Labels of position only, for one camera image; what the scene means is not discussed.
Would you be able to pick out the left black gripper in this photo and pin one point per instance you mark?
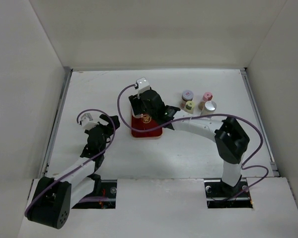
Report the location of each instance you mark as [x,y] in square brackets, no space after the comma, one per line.
[110,131]

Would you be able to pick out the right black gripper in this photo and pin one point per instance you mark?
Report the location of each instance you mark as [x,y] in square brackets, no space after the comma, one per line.
[135,101]

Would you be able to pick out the small jar red label lid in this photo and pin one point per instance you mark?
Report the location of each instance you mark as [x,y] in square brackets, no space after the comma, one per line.
[187,95]

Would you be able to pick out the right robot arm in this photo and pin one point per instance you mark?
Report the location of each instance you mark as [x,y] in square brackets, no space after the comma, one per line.
[228,135]

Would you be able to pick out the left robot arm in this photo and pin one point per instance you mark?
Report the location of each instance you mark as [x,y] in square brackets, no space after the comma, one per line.
[55,196]

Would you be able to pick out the red rectangular tray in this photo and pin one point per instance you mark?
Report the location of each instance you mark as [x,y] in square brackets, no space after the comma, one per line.
[144,122]

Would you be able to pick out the cream yellow cap bottle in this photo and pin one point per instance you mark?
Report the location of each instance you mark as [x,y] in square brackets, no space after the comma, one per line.
[189,107]

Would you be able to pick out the pink cap bottle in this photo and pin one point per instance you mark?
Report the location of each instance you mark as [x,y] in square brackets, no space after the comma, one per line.
[206,97]

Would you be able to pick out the silver cap white bottle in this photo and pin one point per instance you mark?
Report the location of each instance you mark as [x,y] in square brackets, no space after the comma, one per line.
[208,108]

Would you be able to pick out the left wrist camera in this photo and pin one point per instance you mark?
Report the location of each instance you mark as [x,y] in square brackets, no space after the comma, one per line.
[88,123]

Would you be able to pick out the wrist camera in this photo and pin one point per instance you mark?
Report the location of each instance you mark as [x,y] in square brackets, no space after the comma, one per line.
[88,123]
[141,86]

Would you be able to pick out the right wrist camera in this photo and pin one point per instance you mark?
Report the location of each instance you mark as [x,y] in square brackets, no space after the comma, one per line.
[141,86]

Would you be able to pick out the left aluminium table rail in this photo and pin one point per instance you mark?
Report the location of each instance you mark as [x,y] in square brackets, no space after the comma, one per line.
[50,145]

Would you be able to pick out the aluminium table rail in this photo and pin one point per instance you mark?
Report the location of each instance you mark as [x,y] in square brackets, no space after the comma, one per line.
[50,145]
[273,165]

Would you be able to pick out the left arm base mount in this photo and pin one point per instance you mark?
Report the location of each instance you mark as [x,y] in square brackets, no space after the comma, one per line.
[103,195]

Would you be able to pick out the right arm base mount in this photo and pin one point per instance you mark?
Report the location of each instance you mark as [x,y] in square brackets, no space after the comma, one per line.
[221,196]

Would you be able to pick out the right aluminium table rail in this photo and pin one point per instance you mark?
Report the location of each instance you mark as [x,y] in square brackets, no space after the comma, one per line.
[273,165]

